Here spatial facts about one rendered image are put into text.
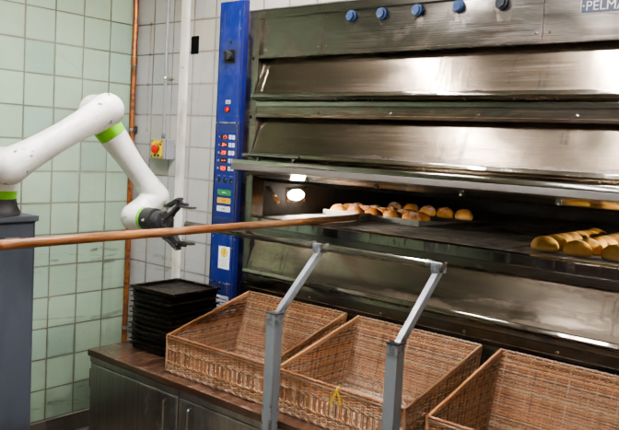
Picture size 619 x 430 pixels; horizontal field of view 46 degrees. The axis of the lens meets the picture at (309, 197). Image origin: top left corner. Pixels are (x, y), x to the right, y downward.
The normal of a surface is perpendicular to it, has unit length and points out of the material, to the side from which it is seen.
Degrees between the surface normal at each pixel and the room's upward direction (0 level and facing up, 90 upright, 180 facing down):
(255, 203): 90
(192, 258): 90
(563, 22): 91
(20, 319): 90
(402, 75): 70
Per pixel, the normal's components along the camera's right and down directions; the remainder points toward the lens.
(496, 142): -0.59, -0.33
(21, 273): 0.81, 0.08
